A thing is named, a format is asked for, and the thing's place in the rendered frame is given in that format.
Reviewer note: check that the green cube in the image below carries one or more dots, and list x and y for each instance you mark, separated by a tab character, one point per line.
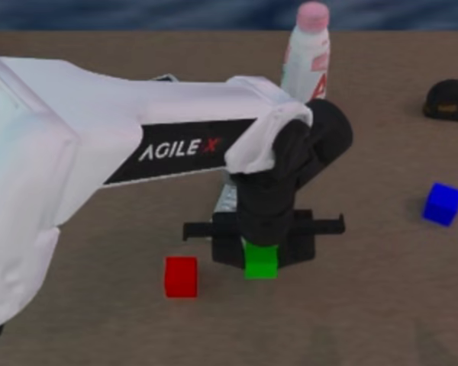
260	264

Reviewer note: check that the red cube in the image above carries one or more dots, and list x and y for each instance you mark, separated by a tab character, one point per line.
181	277

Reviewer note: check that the blue cube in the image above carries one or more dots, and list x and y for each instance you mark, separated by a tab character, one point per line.
442	204

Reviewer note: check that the white bottle with pink cap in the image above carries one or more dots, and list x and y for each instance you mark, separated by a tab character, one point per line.
308	57

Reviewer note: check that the black and yellow tape measure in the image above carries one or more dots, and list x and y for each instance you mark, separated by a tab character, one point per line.
447	100

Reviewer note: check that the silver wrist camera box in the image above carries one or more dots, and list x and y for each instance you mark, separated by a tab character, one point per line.
226	199

